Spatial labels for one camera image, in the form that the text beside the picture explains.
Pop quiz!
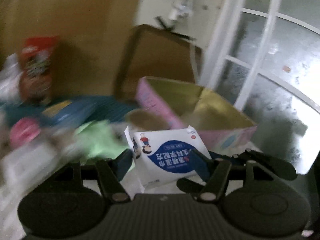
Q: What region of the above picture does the green cloth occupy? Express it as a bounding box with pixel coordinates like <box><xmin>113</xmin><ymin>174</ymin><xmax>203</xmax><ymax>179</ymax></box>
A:
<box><xmin>74</xmin><ymin>120</ymin><xmax>128</xmax><ymax>162</ymax></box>

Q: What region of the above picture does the pink open cardboard box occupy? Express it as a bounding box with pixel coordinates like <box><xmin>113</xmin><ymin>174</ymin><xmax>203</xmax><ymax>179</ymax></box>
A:
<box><xmin>135</xmin><ymin>77</ymin><xmax>257</xmax><ymax>152</ymax></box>

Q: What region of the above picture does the paper cup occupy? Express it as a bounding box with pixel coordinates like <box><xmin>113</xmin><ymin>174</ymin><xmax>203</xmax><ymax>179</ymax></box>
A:
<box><xmin>124</xmin><ymin>109</ymin><xmax>170</xmax><ymax>131</ymax></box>

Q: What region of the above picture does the teal quilted mat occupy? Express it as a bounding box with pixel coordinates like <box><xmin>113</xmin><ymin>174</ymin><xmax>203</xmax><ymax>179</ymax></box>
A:
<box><xmin>1</xmin><ymin>96</ymin><xmax>138</xmax><ymax>126</ymax></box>

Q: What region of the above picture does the pink round object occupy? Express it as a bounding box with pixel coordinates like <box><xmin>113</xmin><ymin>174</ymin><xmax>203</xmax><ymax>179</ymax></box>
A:
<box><xmin>9</xmin><ymin>117</ymin><xmax>41</xmax><ymax>148</ymax></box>

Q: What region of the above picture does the brown tray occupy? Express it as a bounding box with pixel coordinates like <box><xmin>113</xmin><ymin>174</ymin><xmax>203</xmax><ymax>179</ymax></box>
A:
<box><xmin>113</xmin><ymin>24</ymin><xmax>195</xmax><ymax>101</ymax></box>

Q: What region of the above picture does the red cereal box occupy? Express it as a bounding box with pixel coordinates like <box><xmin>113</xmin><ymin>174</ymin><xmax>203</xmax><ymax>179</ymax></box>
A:
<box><xmin>19</xmin><ymin>36</ymin><xmax>59</xmax><ymax>105</ymax></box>

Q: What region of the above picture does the large brown cardboard sheet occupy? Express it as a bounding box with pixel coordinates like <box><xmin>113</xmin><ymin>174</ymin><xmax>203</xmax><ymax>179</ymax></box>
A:
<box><xmin>1</xmin><ymin>0</ymin><xmax>139</xmax><ymax>95</ymax></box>

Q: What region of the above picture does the white window frame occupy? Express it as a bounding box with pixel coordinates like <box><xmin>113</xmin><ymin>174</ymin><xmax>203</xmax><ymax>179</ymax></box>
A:
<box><xmin>202</xmin><ymin>0</ymin><xmax>319</xmax><ymax>122</ymax></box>

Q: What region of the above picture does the white wall charger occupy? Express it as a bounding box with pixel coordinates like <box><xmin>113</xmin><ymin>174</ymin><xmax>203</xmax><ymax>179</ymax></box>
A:
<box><xmin>167</xmin><ymin>0</ymin><xmax>198</xmax><ymax>23</ymax></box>

